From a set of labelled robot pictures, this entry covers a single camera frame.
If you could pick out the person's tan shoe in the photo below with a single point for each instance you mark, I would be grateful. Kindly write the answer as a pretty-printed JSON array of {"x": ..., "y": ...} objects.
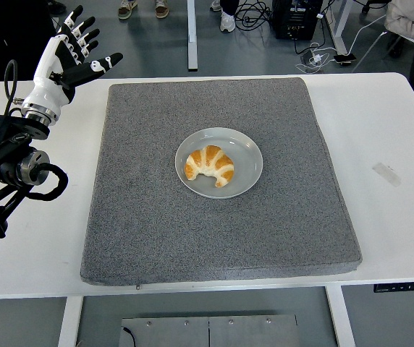
[
  {"x": 127, "y": 9},
  {"x": 161, "y": 9}
]

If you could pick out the grey metal plate with screws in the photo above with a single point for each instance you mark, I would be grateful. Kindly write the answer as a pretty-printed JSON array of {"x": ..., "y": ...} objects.
[{"x": 228, "y": 334}]

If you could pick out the black desk control panel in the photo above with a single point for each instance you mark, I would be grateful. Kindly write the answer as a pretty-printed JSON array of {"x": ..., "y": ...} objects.
[{"x": 406, "y": 287}]

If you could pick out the beige padded jacket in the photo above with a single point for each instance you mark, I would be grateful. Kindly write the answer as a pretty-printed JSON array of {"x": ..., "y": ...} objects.
[{"x": 406, "y": 16}]

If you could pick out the croissant bread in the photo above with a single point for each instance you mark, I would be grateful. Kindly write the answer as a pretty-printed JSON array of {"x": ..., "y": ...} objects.
[{"x": 210, "y": 159}]

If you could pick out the grey speckled cushion mat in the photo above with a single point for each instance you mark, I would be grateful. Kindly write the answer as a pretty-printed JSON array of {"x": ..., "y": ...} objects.
[{"x": 228, "y": 235}]

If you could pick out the white background desk leg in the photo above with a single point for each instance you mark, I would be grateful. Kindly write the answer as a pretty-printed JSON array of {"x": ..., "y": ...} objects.
[{"x": 192, "y": 36}]

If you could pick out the black computer case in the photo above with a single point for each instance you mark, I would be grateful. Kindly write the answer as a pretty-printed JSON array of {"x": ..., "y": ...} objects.
[{"x": 294, "y": 18}]

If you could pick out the white angled desk leg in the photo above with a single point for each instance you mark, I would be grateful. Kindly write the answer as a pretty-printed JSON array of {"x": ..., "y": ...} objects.
[{"x": 339, "y": 32}]

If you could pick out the pale grey round plate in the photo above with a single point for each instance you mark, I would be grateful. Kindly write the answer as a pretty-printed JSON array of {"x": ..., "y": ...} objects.
[{"x": 245, "y": 159}]

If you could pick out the person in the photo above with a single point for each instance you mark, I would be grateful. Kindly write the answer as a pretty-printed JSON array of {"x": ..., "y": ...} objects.
[{"x": 4, "y": 29}]

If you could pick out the translucent tape strip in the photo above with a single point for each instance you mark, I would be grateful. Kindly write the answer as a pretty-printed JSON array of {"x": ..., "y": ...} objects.
[{"x": 387, "y": 174}]

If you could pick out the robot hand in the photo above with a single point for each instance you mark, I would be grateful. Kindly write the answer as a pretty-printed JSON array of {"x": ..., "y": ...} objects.
[{"x": 44, "y": 90}]

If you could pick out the white table leg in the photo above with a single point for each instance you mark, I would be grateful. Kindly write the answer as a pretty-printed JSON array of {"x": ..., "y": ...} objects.
[
  {"x": 340, "y": 318},
  {"x": 68, "y": 321}
]

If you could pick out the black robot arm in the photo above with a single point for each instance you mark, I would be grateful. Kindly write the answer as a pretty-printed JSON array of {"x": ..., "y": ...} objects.
[{"x": 8, "y": 155}]

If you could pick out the person's white shoe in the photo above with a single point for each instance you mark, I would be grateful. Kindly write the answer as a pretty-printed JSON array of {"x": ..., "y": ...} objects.
[
  {"x": 227, "y": 21},
  {"x": 216, "y": 4}
]

